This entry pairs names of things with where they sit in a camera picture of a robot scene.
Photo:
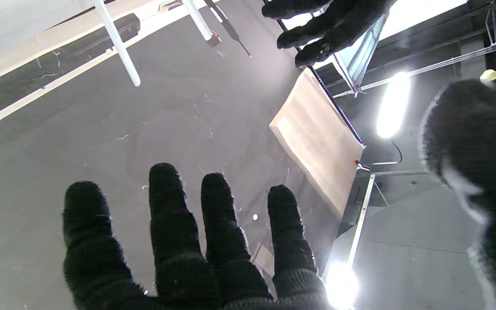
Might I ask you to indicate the black tape strip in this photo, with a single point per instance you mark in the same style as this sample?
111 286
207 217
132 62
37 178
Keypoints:
37 73

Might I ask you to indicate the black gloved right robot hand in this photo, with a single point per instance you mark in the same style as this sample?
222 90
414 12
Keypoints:
179 258

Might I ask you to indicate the printed backdrop banner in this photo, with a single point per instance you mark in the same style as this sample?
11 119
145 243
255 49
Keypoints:
360 56

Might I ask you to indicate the light wooden board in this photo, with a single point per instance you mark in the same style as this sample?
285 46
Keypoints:
317 137

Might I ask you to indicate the metal light stand pole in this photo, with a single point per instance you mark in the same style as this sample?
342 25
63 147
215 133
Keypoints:
424 69

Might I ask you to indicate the black stick tool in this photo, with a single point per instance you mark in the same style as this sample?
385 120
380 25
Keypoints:
230 28

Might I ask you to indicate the black clamp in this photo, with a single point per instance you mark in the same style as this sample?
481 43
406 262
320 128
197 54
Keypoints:
361 165

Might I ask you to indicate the bright tube light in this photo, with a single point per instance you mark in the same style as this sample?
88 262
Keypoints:
393 105

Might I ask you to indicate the small red black object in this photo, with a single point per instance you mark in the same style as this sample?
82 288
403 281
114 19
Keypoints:
214 39

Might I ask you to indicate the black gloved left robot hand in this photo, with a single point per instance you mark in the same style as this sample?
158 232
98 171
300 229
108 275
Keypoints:
338 26

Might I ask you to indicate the bright studio lamp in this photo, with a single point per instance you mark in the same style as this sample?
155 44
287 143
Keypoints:
340 286

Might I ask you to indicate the black white router with antennas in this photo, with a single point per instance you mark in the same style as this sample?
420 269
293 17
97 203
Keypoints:
119 43

